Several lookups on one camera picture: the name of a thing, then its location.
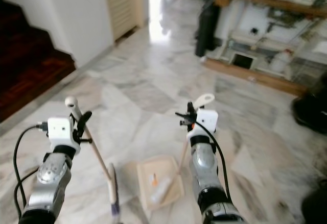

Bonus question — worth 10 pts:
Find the cream long-handled dustpan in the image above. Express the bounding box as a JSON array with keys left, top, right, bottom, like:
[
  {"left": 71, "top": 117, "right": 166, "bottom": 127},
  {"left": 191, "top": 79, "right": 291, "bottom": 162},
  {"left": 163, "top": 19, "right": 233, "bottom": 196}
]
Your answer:
[{"left": 136, "top": 93, "right": 216, "bottom": 210}]

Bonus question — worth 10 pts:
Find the white plastic bottle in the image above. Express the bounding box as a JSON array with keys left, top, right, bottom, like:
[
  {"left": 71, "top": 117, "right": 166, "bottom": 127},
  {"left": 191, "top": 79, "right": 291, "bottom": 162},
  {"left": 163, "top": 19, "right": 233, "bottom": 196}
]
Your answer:
[{"left": 151, "top": 177, "right": 174, "bottom": 205}]

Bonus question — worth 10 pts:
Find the black white-framed panel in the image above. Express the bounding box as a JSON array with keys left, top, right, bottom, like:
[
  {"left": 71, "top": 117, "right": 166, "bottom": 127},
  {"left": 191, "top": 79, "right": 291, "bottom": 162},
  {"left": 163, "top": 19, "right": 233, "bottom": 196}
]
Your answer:
[{"left": 231, "top": 53, "right": 254, "bottom": 69}]

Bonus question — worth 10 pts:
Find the dark wooden staircase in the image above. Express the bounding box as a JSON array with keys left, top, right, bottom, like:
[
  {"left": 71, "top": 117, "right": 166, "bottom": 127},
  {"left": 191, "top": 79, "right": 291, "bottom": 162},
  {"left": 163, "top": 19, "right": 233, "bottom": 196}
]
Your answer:
[{"left": 0, "top": 0, "right": 77, "bottom": 123}]

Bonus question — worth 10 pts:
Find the tall black bag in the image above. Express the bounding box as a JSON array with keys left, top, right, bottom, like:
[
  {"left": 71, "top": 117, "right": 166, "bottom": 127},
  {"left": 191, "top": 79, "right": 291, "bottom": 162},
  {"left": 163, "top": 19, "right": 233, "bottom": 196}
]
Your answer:
[{"left": 195, "top": 2, "right": 220, "bottom": 58}]

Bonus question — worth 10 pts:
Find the white plastic jug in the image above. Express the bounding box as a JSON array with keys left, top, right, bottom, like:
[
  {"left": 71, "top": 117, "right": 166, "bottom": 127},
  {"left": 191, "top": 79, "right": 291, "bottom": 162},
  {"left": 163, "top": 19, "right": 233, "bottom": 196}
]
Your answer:
[{"left": 271, "top": 49, "right": 293, "bottom": 74}]

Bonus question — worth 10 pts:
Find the cream louvered door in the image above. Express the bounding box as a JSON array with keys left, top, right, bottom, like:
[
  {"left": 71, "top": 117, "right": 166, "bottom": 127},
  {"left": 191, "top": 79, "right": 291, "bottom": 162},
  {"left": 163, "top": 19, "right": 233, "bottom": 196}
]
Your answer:
[{"left": 105, "top": 0, "right": 149, "bottom": 43}]

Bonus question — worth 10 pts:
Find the black round object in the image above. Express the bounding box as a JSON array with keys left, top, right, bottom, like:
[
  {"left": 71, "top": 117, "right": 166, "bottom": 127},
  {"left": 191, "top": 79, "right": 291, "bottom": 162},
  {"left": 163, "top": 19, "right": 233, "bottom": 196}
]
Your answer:
[{"left": 292, "top": 91, "right": 327, "bottom": 135}]

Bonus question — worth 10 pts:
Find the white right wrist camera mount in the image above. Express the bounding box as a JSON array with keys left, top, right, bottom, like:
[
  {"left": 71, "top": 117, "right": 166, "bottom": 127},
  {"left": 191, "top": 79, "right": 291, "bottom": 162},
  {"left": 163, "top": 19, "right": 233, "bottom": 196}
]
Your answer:
[{"left": 195, "top": 109, "right": 219, "bottom": 138}]

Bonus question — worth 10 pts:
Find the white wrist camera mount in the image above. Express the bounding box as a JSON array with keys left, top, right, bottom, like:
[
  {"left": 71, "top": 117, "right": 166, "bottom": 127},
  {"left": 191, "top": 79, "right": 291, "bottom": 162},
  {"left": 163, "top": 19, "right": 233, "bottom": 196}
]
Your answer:
[
  {"left": 48, "top": 117, "right": 81, "bottom": 156},
  {"left": 195, "top": 109, "right": 219, "bottom": 138}
]

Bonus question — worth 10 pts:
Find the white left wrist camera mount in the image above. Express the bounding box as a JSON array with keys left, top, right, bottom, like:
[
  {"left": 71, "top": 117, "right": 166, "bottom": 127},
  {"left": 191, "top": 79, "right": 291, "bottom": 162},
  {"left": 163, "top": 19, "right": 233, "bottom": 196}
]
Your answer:
[{"left": 48, "top": 117, "right": 81, "bottom": 156}]

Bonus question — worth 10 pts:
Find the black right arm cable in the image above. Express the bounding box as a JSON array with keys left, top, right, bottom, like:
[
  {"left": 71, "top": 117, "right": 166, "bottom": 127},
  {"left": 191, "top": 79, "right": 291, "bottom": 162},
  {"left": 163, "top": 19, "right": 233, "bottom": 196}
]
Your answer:
[{"left": 194, "top": 120, "right": 233, "bottom": 204}]

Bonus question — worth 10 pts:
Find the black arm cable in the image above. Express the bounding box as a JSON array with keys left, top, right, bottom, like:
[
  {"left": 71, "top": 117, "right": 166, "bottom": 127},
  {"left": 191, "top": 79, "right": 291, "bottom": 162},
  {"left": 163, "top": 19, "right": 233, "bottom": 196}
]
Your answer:
[
  {"left": 194, "top": 120, "right": 233, "bottom": 204},
  {"left": 13, "top": 123, "right": 52, "bottom": 220}
]

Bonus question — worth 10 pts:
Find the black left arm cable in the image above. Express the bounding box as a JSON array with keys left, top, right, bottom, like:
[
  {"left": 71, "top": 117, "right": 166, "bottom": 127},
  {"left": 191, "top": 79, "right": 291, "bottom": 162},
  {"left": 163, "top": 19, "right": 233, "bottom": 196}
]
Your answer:
[{"left": 13, "top": 123, "right": 52, "bottom": 220}]

